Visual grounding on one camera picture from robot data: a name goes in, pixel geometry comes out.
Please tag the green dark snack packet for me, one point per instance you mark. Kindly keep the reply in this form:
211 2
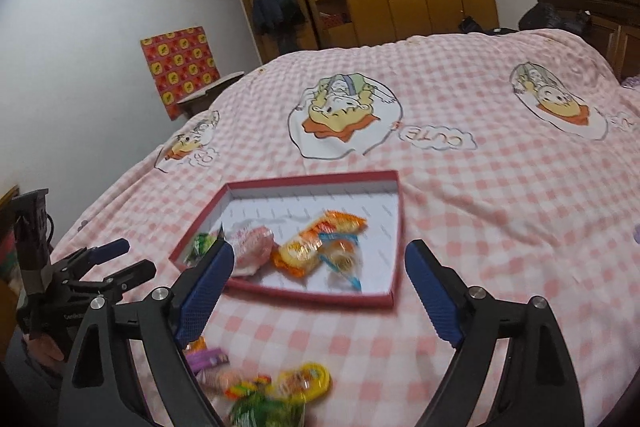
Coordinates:
199 247

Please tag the small wooden side table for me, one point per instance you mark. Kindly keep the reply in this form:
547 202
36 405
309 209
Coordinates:
200 100

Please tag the left hand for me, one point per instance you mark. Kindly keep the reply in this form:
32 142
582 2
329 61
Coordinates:
45 351

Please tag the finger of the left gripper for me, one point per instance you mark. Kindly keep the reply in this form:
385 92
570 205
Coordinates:
97 255
129 278

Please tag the yellow candy packet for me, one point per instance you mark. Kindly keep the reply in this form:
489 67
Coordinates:
308 383

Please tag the dark wooden headboard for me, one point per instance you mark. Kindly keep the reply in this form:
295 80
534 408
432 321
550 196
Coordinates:
614 31

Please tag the pink checkered bed quilt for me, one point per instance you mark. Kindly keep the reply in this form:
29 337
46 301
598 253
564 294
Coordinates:
518 165

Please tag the pink white snack packet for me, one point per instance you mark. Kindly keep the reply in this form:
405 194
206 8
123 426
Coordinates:
252 246

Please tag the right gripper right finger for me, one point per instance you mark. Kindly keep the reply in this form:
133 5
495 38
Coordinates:
440 289

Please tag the dark hanging jacket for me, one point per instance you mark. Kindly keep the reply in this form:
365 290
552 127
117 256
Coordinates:
276 17

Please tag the orange yellow snack packet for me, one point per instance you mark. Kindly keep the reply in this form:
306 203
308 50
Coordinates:
298 256

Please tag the black bag on bed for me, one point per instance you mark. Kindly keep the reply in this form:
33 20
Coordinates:
544 15

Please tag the red yellow patterned poster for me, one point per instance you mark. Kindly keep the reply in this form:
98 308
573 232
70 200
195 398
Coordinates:
180 63

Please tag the blue clear mooncake packet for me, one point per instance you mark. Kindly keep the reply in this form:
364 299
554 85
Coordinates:
340 253

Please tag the rainbow striped clear candy packet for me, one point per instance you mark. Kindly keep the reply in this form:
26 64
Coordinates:
231 382

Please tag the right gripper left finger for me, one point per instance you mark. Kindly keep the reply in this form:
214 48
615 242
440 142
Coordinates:
197 291

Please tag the purple tin box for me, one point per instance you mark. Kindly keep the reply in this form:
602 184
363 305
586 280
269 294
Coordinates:
206 359

